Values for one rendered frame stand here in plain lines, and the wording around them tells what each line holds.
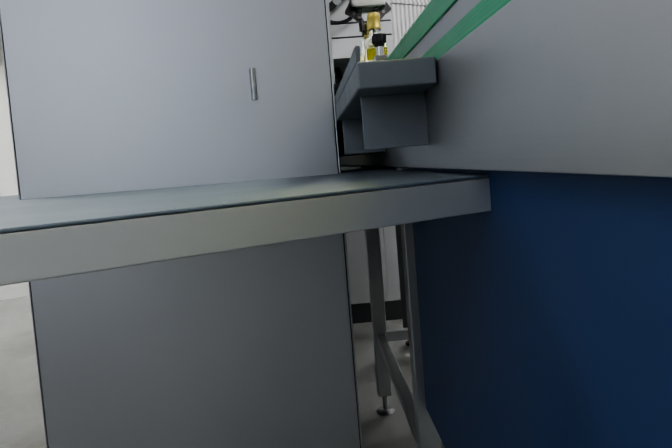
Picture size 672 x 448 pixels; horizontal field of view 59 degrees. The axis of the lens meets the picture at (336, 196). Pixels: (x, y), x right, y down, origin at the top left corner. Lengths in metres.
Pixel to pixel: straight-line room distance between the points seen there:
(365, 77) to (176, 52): 0.58
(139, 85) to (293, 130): 0.30
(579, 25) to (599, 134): 0.06
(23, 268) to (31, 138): 0.84
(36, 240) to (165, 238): 0.08
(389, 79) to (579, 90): 0.34
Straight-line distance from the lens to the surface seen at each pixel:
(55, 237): 0.42
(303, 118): 1.14
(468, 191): 0.57
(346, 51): 2.81
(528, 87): 0.42
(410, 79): 0.67
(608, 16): 0.33
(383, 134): 0.74
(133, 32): 1.20
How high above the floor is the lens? 0.77
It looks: 3 degrees down
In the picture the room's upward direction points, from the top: 5 degrees counter-clockwise
